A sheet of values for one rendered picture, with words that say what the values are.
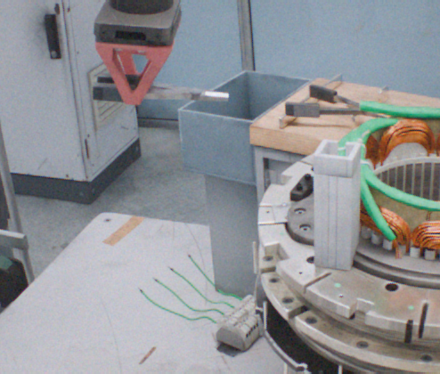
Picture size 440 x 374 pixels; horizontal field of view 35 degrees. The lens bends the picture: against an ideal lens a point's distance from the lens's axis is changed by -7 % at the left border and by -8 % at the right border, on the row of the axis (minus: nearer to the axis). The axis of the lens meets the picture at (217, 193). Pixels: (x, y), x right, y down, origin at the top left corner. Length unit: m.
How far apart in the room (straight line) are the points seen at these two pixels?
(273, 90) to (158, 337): 0.38
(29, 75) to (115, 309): 1.96
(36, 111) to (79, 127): 0.20
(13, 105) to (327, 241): 2.57
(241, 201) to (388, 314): 0.49
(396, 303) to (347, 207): 0.08
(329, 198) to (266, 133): 0.34
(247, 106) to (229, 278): 0.24
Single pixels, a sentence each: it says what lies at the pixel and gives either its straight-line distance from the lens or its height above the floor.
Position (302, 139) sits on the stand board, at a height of 1.06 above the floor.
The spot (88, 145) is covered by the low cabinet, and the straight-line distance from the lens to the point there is 2.94.
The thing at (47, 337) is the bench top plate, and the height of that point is 0.78.
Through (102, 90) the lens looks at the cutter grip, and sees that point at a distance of 0.67.
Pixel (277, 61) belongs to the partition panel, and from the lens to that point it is 3.07.
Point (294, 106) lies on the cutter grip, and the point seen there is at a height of 1.09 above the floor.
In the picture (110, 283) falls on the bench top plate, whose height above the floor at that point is 0.78.
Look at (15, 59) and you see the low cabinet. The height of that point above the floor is 0.65.
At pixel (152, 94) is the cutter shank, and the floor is 1.17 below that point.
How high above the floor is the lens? 1.39
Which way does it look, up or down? 28 degrees down
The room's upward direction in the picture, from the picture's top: 5 degrees counter-clockwise
